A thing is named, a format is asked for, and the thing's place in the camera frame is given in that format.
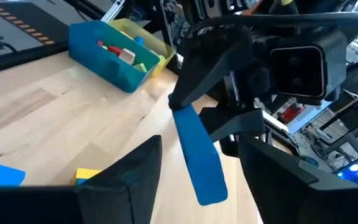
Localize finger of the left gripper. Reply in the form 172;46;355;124
198;107;266;143
168;24;255;110

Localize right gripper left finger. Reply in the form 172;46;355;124
0;134;163;224

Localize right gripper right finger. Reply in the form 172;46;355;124
237;136;358;224

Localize light green arch block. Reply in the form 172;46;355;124
132;62;149;73

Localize natural wooden arch block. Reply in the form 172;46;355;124
117;47;137;65

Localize yellow flat wooden block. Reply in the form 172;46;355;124
72;167;103;187

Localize red box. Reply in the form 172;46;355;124
278;104;306;124

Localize lit computer screen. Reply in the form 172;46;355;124
335;157;358;189

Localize yellow plastic tray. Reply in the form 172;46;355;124
108;17;177;78

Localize teal plastic tray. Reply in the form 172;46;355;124
68;19;161;94

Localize black front crossbar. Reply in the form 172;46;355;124
0;42;71;77

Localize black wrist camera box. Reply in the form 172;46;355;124
268;29;348;105

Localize aluminium rail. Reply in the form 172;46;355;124
100;0;127;24

